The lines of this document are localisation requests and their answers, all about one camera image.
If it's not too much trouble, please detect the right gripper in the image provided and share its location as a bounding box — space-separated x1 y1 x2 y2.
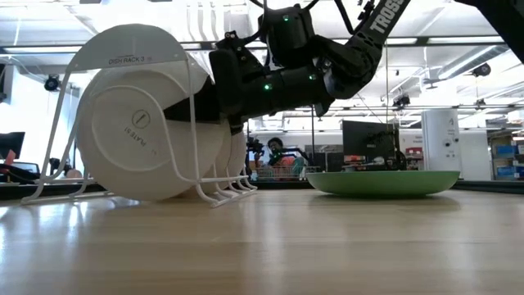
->
163 30 287 136

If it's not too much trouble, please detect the blue white striped plate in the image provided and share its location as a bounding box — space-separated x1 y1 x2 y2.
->
220 118 237 196

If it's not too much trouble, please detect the yellow white patterned plate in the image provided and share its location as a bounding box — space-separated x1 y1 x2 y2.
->
75 57 226 202

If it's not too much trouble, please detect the large green plate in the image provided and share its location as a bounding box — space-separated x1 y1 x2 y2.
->
305 170 461 198

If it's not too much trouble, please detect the person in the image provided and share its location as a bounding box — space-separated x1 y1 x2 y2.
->
253 137 308 181

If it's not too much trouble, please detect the black computer monitor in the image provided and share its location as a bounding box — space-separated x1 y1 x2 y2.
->
0 131 25 160
342 120 400 171

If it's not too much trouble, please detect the white pillar device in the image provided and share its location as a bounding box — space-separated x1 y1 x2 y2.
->
421 108 463 180

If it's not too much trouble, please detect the shelf with blue bins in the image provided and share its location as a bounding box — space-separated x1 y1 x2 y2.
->
489 130 524 181

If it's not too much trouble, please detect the white wire dish rack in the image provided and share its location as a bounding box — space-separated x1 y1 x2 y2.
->
20 23 258 209

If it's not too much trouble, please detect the white wire basket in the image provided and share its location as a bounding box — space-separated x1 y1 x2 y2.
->
255 165 324 181

